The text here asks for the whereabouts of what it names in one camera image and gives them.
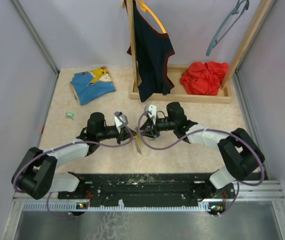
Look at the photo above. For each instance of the red crumpled cloth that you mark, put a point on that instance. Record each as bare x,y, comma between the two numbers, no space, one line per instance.
204,78

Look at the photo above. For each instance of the blue pikachu shirt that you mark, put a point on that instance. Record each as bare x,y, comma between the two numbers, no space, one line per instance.
90,85

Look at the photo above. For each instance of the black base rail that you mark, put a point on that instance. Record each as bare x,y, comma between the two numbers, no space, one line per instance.
147,190

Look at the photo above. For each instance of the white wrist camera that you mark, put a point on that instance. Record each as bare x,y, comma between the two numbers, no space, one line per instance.
120,120
151,112

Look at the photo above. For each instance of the wooden clothes rack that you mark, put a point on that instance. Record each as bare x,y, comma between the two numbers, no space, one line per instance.
179,94

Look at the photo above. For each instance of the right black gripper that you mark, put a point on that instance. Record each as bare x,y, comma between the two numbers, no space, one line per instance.
148,129

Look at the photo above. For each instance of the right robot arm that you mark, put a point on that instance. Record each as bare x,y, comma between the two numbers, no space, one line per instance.
240,154

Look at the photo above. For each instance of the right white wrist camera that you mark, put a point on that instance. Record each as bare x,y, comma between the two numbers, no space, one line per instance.
151,112

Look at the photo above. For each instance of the green key tag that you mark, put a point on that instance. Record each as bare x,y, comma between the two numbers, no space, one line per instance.
69,115

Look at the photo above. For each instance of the teal clothes hanger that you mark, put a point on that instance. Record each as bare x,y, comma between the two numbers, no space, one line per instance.
238,10

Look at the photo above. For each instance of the orange clothes hanger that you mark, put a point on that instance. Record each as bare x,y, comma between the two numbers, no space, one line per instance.
144,8

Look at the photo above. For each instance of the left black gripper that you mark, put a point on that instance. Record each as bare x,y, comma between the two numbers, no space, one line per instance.
124,134

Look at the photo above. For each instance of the dark navy tank top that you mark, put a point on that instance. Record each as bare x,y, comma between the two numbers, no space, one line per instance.
153,50

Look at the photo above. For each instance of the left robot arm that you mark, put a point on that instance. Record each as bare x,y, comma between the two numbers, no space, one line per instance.
36,174

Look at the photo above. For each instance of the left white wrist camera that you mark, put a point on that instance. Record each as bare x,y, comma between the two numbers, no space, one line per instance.
120,120

